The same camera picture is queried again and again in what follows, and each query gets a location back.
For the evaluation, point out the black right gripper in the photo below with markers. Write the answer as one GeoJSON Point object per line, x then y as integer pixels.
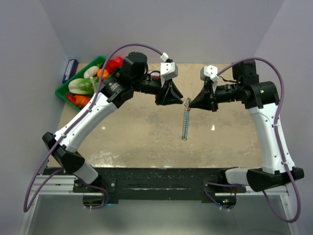
{"type": "Point", "coordinates": [206, 99]}

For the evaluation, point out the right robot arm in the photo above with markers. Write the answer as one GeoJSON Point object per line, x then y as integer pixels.
{"type": "Point", "coordinates": [262, 101]}

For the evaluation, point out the red chili pepper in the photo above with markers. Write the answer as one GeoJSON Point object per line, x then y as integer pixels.
{"type": "Point", "coordinates": [70, 98]}

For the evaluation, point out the small orange pepper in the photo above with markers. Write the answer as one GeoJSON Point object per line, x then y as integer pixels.
{"type": "Point", "coordinates": [81, 101]}

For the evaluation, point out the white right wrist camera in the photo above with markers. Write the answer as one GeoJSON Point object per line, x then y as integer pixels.
{"type": "Point", "coordinates": [210, 74]}

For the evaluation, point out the white radish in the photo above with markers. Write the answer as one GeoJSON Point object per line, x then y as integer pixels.
{"type": "Point", "coordinates": [91, 72]}

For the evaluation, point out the red tomato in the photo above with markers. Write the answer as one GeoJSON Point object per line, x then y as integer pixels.
{"type": "Point", "coordinates": [118, 60]}

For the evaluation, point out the red bell pepper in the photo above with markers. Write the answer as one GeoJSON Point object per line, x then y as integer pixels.
{"type": "Point", "coordinates": [111, 66]}

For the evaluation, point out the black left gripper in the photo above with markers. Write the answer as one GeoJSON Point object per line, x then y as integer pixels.
{"type": "Point", "coordinates": [173, 96]}

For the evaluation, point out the green plastic tray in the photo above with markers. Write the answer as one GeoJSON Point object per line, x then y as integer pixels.
{"type": "Point", "coordinates": [63, 90]}

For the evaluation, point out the purple box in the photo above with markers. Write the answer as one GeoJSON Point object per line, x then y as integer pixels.
{"type": "Point", "coordinates": [70, 70]}

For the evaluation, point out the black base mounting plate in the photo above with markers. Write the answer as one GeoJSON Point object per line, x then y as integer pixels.
{"type": "Point", "coordinates": [183, 184]}

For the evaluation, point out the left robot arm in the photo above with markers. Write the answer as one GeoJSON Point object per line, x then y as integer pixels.
{"type": "Point", "coordinates": [63, 144]}

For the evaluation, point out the green leafy cabbage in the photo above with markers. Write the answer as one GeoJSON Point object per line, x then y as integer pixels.
{"type": "Point", "coordinates": [83, 86]}

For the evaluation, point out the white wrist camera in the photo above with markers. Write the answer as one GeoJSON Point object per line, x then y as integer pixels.
{"type": "Point", "coordinates": [210, 74]}
{"type": "Point", "coordinates": [168, 71]}

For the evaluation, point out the red rectangular box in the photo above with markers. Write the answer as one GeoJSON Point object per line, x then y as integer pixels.
{"type": "Point", "coordinates": [154, 74]}

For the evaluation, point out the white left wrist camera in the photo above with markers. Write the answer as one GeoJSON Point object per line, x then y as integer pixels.
{"type": "Point", "coordinates": [168, 71]}

